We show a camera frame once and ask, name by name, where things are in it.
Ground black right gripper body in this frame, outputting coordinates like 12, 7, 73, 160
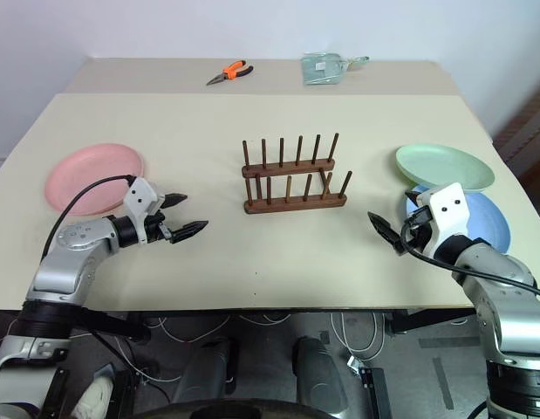
399, 205, 437, 256

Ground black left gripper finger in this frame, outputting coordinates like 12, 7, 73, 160
162, 192, 189, 210
168, 219, 209, 244

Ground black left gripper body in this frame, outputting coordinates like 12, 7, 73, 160
140, 197, 174, 244

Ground wooden dish rack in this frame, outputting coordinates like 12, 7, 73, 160
241, 132, 354, 216

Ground green plate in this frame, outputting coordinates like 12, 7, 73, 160
394, 144, 496, 194

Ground blue plate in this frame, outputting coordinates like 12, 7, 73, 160
403, 182, 512, 257

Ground pink plate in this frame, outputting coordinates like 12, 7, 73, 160
44, 142, 146, 217

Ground dark rounded shape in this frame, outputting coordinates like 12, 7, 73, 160
171, 334, 236, 408
292, 335, 343, 419

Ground clear plastic packet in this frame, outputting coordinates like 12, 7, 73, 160
300, 52, 350, 86

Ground black floor equipment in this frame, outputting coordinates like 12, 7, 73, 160
346, 354, 393, 419

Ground white shoe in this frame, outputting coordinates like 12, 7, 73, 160
72, 374, 114, 419

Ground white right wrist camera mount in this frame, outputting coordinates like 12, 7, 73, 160
415, 182, 470, 259

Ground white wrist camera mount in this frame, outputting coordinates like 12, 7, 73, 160
415, 182, 470, 259
122, 176, 162, 244

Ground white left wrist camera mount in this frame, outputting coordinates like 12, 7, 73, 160
122, 176, 162, 244

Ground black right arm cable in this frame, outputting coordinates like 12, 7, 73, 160
399, 212, 540, 302

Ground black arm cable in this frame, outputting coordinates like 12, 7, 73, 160
41, 174, 136, 265
399, 212, 540, 302

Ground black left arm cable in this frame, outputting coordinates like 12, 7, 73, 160
41, 174, 136, 265

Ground white floor cable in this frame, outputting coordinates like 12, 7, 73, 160
116, 313, 292, 385
329, 310, 387, 362

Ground orange handled pliers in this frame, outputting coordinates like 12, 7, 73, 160
205, 59, 255, 87

